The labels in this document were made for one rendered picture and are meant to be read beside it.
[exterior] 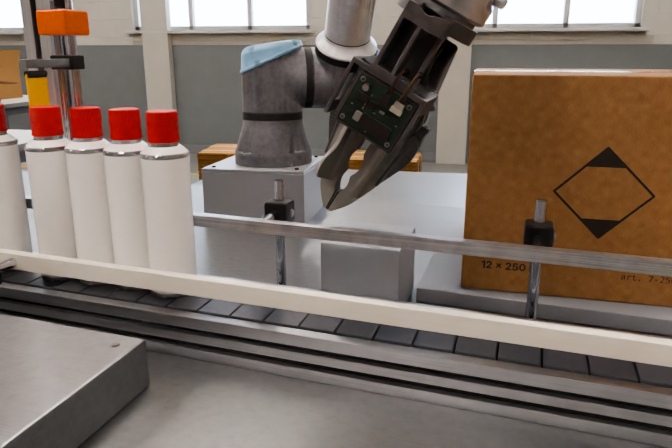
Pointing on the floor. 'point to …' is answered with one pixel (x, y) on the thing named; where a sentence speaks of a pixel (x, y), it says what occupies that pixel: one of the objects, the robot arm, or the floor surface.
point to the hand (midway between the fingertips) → (336, 195)
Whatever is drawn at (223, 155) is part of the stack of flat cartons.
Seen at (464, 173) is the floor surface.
